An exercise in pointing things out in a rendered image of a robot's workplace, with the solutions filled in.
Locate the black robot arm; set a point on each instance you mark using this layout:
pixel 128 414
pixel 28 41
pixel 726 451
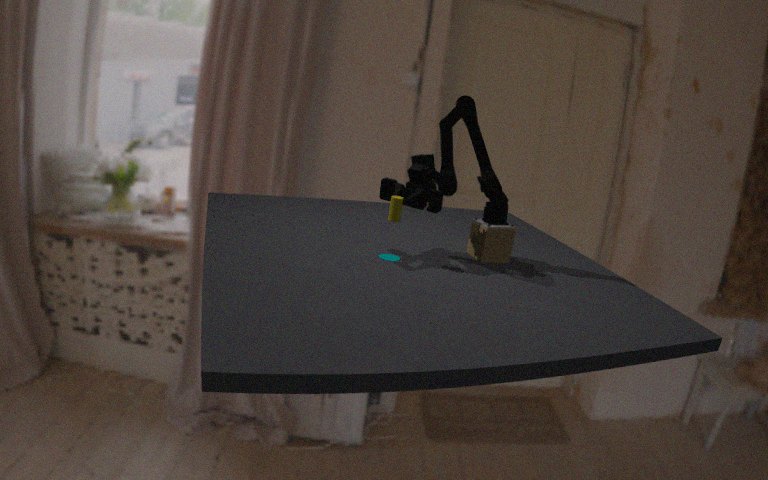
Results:
pixel 423 169

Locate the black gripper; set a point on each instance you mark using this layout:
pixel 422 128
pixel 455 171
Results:
pixel 414 194

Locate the yellow cylinder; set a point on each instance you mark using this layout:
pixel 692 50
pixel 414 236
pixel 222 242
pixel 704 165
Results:
pixel 395 208

